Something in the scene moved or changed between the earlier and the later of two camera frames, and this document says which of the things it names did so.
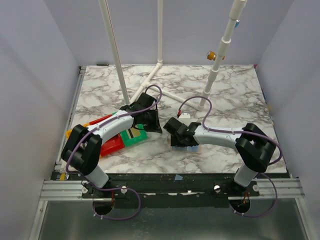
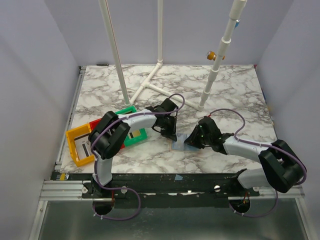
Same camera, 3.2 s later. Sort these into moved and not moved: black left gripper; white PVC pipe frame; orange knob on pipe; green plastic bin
Moved: black left gripper
Not moved: white PVC pipe frame; orange knob on pipe; green plastic bin
